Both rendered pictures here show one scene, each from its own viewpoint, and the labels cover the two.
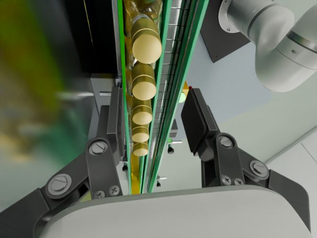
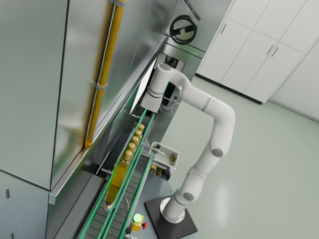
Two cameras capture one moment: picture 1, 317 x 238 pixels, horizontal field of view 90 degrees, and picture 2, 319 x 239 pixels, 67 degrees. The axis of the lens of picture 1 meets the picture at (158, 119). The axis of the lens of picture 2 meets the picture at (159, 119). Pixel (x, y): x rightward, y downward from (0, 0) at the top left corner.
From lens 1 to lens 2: 142 cm
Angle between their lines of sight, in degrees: 101
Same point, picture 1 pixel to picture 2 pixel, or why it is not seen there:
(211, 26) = (156, 214)
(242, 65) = not seen: outside the picture
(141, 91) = (137, 132)
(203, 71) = not seen: outside the picture
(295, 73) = (191, 180)
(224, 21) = (164, 213)
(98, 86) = (93, 179)
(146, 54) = (141, 126)
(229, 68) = not seen: outside the picture
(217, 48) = (163, 231)
